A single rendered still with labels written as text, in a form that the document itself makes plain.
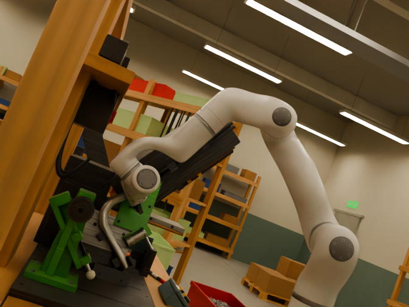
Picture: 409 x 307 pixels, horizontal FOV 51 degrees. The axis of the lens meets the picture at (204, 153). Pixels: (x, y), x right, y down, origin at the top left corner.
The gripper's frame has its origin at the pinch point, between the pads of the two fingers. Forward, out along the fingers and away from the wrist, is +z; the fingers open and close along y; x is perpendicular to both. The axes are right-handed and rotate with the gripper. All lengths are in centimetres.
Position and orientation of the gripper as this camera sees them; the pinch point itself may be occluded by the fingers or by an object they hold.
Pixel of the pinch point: (128, 194)
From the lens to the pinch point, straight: 155.7
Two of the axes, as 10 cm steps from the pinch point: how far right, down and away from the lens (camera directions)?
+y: -4.2, -9.0, 0.7
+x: -8.4, 3.6, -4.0
